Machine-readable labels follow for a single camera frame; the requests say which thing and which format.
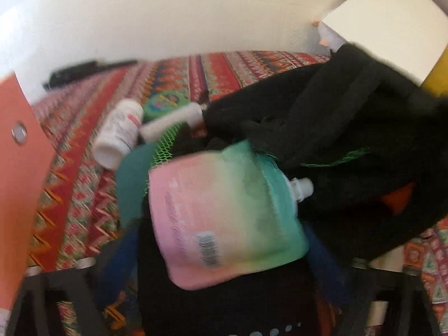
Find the yellow cushion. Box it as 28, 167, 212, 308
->
420, 47, 448, 99

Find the patterned red blanket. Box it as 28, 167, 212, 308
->
26, 51, 448, 336

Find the teal packet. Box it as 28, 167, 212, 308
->
115, 143, 158, 228

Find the pastel spout pouch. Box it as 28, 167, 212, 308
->
147, 140, 314, 291

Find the green round tin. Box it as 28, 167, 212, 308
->
143, 91, 190, 121

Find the black rod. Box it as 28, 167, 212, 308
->
42, 60, 106, 90
49, 59, 139, 78

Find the green mesh net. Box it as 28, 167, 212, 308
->
152, 122, 184, 167

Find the white pill bottle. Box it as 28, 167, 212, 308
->
93, 99, 145, 170

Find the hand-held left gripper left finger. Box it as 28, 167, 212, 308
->
7, 222, 141, 336

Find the pink cardboard box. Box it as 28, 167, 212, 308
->
0, 72, 57, 323

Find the white tube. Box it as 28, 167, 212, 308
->
139, 103, 204, 141

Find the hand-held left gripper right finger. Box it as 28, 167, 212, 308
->
304, 224, 442, 336

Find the black cloth bag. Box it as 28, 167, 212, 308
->
138, 44, 448, 336

